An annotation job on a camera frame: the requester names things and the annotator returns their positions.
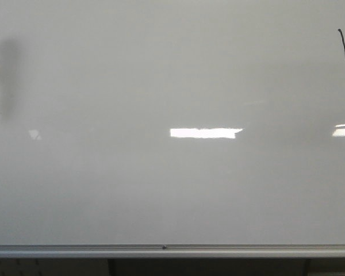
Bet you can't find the black marker stroke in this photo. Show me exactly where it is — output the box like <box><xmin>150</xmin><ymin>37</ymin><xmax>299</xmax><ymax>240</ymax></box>
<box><xmin>338</xmin><ymin>28</ymin><xmax>345</xmax><ymax>59</ymax></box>

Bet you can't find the white whiteboard with aluminium frame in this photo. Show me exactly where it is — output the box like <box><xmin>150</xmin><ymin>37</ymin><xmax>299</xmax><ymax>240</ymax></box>
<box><xmin>0</xmin><ymin>1</ymin><xmax>345</xmax><ymax>258</ymax></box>

